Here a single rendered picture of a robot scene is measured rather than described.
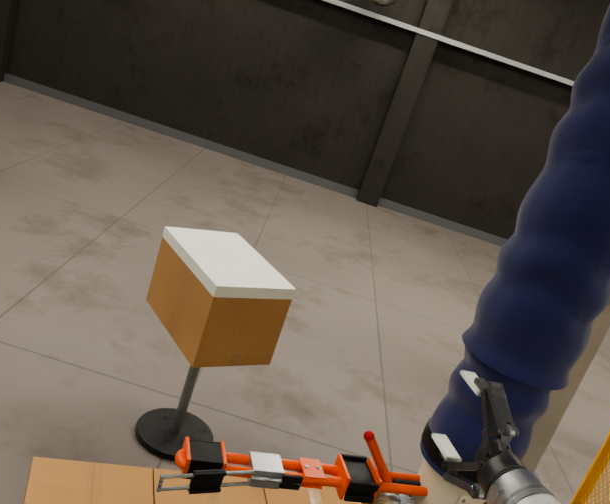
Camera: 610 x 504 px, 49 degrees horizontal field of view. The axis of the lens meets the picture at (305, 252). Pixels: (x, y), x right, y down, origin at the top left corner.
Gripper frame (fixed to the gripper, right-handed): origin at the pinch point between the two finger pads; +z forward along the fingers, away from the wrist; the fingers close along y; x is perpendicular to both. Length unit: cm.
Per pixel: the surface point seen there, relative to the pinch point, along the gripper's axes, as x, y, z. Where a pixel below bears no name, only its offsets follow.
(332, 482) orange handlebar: -6.4, 34.5, 19.0
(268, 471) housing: -21.4, 33.6, 19.1
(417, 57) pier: 296, -48, 761
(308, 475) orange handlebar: -12.2, 33.6, 19.3
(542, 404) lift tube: 28.7, 3.2, 11.8
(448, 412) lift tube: 15.0, 14.1, 21.0
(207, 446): -34, 33, 24
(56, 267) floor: -77, 159, 365
